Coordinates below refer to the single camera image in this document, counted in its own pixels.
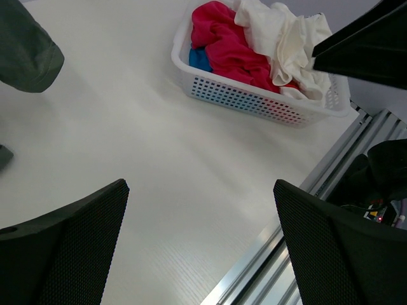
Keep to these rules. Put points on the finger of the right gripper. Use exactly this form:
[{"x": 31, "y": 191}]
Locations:
[{"x": 371, "y": 48}]

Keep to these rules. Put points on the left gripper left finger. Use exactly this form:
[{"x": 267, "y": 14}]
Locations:
[{"x": 64, "y": 256}]

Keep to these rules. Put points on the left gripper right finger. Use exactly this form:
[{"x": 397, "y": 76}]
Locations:
[{"x": 337, "y": 256}]

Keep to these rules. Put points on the white Coca-Cola t-shirt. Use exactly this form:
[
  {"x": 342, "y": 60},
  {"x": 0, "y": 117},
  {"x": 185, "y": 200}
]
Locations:
[{"x": 287, "y": 41}]

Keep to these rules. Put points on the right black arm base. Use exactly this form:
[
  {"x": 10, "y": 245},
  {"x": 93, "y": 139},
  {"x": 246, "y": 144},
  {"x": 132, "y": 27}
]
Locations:
[{"x": 374, "y": 185}]

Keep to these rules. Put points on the dark grey t-shirt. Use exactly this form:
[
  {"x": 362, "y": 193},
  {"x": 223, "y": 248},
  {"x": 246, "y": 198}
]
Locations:
[{"x": 30, "y": 59}]

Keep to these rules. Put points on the white plastic basket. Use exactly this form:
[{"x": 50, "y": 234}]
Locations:
[{"x": 248, "y": 99}]

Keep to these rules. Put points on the magenta cloth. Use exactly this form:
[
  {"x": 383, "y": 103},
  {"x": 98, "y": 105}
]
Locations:
[{"x": 226, "y": 47}]

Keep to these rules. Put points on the blue cloth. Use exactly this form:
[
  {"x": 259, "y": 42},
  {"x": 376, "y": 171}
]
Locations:
[{"x": 199, "y": 60}]

